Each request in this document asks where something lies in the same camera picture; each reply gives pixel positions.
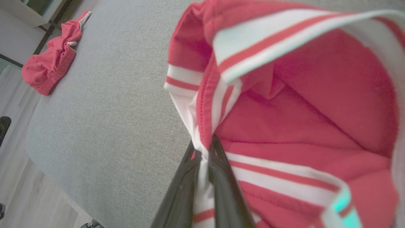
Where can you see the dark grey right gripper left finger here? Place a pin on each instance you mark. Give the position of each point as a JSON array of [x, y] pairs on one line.
[[180, 196]]

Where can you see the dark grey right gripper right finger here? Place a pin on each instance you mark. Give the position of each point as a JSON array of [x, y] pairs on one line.
[[227, 196]]

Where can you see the pale green white cabinet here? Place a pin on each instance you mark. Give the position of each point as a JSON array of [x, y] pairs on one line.
[[28, 9]]

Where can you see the red white striped shirt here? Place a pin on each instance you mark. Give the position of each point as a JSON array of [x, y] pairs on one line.
[[300, 110]]

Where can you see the black rounded object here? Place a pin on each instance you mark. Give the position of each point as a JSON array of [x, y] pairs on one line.
[[3, 129]]

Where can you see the red shorts with white stripe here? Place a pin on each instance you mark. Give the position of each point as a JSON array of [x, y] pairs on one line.
[[50, 63]]

